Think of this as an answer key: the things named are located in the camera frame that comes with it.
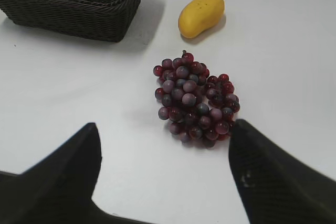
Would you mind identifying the purple grape bunch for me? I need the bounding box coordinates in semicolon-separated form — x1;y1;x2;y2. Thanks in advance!
153;50;240;148

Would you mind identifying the orange yellow mango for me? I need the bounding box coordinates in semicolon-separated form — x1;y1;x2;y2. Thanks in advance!
178;0;225;39

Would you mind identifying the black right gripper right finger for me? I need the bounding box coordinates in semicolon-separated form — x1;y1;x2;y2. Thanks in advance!
228;119;335;224

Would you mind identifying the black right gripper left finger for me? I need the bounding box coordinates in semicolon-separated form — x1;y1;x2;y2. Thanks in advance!
0;122;102;224

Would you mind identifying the dark brown wicker basket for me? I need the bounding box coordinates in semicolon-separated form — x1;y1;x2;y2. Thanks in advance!
1;0;141;42

